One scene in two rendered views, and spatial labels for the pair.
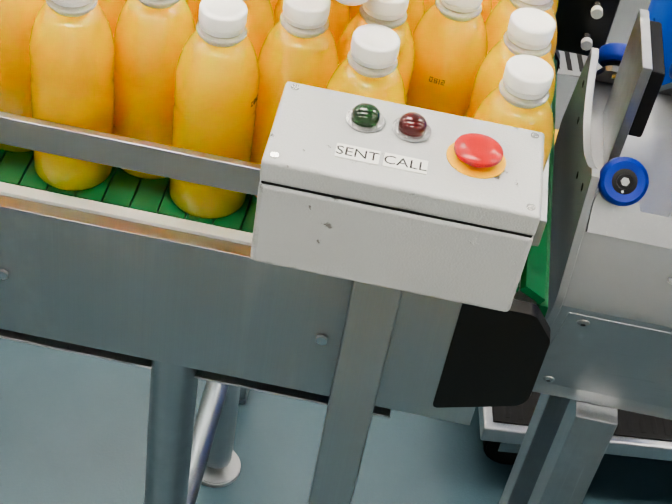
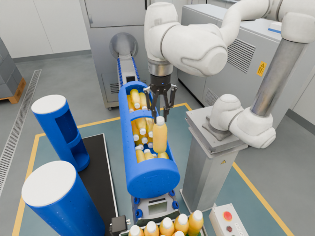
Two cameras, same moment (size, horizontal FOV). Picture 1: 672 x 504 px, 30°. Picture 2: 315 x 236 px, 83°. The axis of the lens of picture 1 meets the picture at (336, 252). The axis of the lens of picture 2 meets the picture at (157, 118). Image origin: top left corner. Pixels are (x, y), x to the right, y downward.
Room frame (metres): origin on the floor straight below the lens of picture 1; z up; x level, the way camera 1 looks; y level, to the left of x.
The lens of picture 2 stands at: (1.11, 0.15, 1.96)
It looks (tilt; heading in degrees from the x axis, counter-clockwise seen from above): 41 degrees down; 256
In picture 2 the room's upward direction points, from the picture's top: straight up
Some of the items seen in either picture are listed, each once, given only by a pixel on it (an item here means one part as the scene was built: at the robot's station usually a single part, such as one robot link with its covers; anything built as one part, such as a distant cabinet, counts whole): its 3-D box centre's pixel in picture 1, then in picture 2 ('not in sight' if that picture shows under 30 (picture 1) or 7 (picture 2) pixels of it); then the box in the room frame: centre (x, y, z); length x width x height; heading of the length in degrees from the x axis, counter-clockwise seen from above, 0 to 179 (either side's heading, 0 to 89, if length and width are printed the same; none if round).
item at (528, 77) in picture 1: (527, 77); (198, 215); (0.85, -0.13, 1.09); 0.04 x 0.04 x 0.02
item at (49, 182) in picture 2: not in sight; (49, 181); (1.57, -0.52, 1.03); 0.28 x 0.28 x 0.01
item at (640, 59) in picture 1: (633, 93); (157, 206); (1.01, -0.25, 0.99); 0.10 x 0.02 x 0.12; 179
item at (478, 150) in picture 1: (477, 152); (227, 216); (0.72, -0.09, 1.11); 0.04 x 0.04 x 0.01
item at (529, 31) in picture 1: (530, 29); (183, 218); (0.92, -0.13, 1.09); 0.04 x 0.04 x 0.02
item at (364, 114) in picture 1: (366, 114); not in sight; (0.74, 0.00, 1.11); 0.02 x 0.02 x 0.01
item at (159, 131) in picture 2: not in sight; (160, 136); (0.95, -0.43, 1.34); 0.07 x 0.07 x 0.19
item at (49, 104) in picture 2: not in sight; (48, 103); (1.74, -1.33, 1.03); 0.28 x 0.28 x 0.01
